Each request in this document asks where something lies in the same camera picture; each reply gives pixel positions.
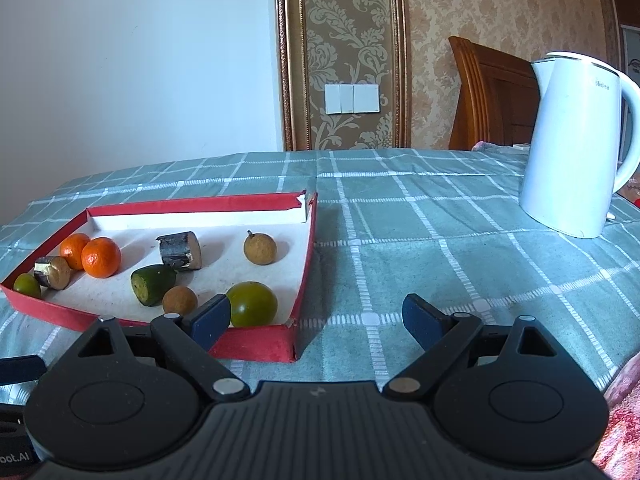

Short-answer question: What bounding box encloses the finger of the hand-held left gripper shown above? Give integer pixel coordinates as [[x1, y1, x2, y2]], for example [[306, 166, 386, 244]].
[[0, 355, 47, 386]]

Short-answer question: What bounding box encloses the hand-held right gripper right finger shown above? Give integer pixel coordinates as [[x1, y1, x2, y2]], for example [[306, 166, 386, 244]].
[[382, 294, 561, 402]]

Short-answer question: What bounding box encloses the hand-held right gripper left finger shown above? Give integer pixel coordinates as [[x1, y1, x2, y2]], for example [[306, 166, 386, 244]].
[[75, 294, 250, 403]]

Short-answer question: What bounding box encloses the large round green fruit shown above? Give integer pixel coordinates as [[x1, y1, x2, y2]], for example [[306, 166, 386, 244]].
[[226, 281, 278, 328]]

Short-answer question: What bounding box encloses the red cardboard box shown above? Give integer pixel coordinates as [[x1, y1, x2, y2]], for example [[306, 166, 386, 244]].
[[0, 191, 319, 363]]

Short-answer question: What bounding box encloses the dark green cucumber piece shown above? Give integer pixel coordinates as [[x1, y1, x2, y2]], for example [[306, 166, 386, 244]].
[[131, 265, 178, 307]]

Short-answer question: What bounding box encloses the dark sugarcane piece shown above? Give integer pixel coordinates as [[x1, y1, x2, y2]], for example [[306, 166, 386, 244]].
[[155, 231, 202, 271]]

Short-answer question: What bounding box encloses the small round green fruit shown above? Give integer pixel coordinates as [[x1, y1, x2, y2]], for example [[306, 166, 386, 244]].
[[13, 273, 43, 300]]

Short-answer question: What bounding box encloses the brown longan with stem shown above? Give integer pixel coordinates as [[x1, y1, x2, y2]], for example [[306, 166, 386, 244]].
[[243, 230, 279, 265]]

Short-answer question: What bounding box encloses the notched sugarcane piece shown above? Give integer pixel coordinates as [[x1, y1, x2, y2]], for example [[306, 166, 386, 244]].
[[33, 256, 72, 291]]

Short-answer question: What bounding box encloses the orange tangerine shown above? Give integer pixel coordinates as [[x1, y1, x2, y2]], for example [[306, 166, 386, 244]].
[[60, 233, 92, 271], [81, 237, 122, 279]]

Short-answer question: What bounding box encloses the green plaid tablecloth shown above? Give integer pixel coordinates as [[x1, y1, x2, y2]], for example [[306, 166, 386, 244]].
[[0, 147, 640, 411]]

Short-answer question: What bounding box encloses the pink fuzzy cloth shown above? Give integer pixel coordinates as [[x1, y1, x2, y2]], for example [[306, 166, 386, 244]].
[[592, 350, 640, 480]]

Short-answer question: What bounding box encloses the white electric kettle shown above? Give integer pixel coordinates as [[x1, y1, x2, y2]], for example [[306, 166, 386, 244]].
[[518, 51, 640, 239]]

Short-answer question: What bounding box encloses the brown wooden chair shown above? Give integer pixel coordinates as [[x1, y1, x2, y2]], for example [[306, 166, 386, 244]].
[[448, 36, 541, 151]]

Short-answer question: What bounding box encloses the gold framed wallpaper panel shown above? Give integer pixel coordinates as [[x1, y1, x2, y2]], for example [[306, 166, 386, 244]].
[[274, 0, 413, 152]]

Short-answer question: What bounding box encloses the dark wooden cabinet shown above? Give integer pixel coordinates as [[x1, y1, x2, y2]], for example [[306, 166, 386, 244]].
[[607, 0, 640, 86]]

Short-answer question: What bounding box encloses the white wall switch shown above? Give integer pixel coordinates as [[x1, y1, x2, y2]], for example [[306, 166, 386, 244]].
[[325, 83, 381, 114]]

